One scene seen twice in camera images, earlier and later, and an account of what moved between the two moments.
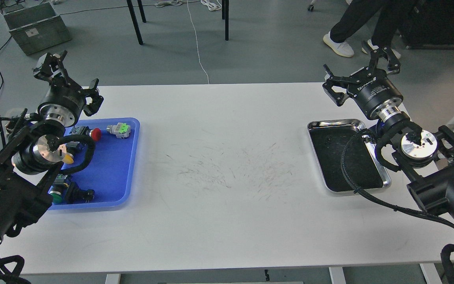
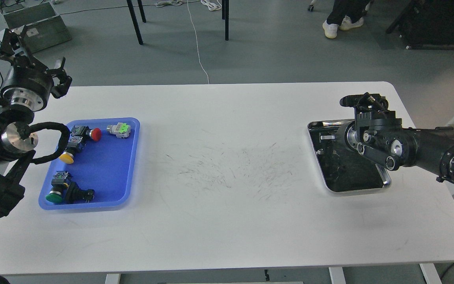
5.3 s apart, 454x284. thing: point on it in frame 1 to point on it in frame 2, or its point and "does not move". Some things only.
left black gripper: (65, 103) to (28, 85)
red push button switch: (95, 133) does not move
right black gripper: (374, 92) to (345, 137)
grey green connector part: (121, 130) does not move
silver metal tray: (363, 162) does not move
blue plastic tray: (101, 175) does not move
